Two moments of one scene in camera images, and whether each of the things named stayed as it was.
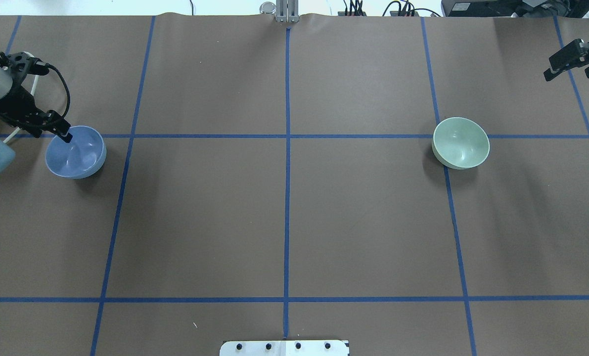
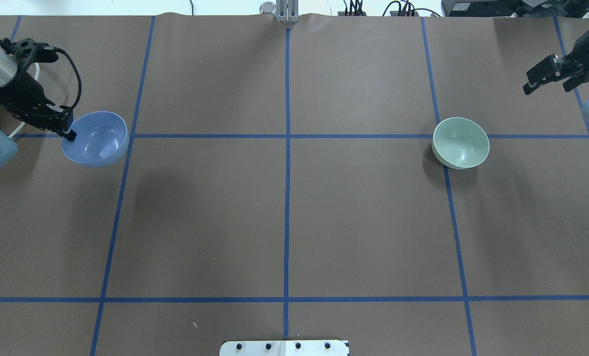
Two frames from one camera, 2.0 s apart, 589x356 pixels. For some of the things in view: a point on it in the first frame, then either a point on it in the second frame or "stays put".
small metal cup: (267, 8) stays put
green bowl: (460, 143) stays put
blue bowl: (83, 157) to (102, 138)
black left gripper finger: (67, 138) stays put
